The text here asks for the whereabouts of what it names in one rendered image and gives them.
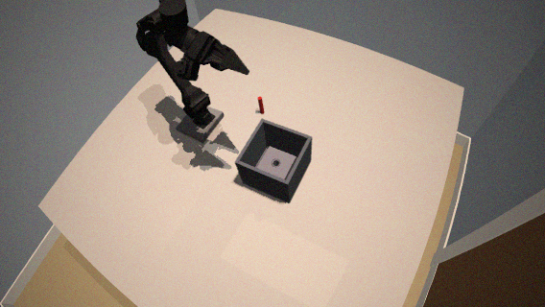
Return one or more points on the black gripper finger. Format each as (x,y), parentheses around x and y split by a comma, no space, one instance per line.
(216,53)
(243,69)

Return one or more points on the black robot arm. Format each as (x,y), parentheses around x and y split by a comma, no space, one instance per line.
(167,25)

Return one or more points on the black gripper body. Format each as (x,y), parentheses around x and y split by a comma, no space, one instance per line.
(196,43)

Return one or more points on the dark red peg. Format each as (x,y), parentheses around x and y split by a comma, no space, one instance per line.
(260,103)

